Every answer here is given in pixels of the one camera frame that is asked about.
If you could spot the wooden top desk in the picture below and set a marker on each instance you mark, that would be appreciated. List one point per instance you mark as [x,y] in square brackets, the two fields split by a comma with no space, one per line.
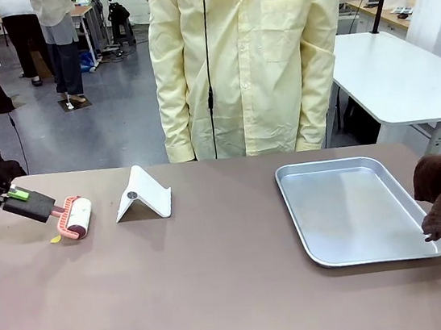
[85,20]

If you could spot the silver metal tray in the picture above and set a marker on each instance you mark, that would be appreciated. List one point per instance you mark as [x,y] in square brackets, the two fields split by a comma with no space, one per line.
[344,205]

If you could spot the blue bag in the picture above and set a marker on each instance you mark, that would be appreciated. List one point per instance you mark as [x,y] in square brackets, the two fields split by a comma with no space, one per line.
[86,62]

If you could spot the bystander in pale top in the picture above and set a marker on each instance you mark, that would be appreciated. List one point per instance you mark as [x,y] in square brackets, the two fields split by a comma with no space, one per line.
[62,43]

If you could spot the person in yellow shirt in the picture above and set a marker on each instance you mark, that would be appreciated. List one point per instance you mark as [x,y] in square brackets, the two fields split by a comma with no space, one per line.
[264,65]

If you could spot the bystander in black trousers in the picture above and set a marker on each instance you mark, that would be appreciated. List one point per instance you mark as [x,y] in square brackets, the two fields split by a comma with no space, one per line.
[27,40]

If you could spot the white folding stand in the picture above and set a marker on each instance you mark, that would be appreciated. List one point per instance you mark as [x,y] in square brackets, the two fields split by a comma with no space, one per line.
[151,198]

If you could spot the wooden workbench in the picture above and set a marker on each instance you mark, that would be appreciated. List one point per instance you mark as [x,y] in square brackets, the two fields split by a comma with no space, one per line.
[383,13]

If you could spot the black stool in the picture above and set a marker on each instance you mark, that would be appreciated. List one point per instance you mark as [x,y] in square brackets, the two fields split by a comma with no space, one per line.
[120,19]

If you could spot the yellow paper scrap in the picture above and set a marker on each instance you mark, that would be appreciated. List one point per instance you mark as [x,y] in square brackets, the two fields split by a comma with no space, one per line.
[55,239]

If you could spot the pink and white lint roller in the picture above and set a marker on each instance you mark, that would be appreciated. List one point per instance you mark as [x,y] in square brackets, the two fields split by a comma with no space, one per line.
[77,216]

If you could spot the large white table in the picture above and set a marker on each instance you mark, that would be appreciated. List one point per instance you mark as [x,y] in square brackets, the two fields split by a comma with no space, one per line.
[395,72]

